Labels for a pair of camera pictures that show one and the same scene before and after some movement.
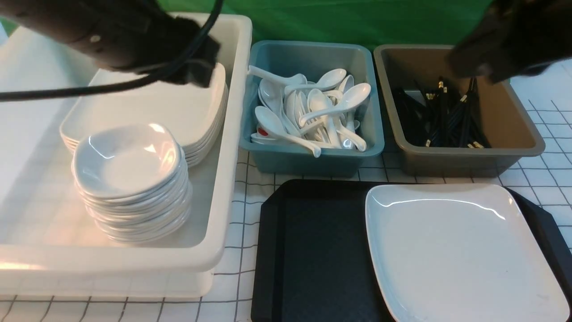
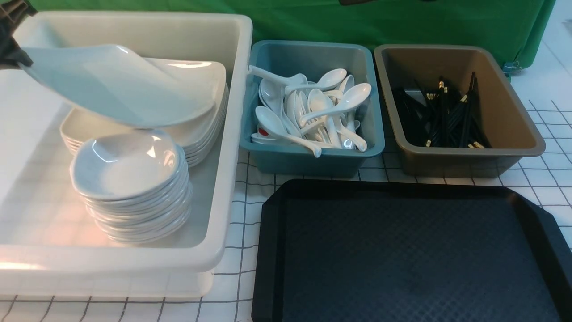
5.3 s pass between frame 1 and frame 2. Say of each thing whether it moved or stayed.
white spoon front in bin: stayed
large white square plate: moved
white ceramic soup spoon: stayed
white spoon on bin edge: stayed
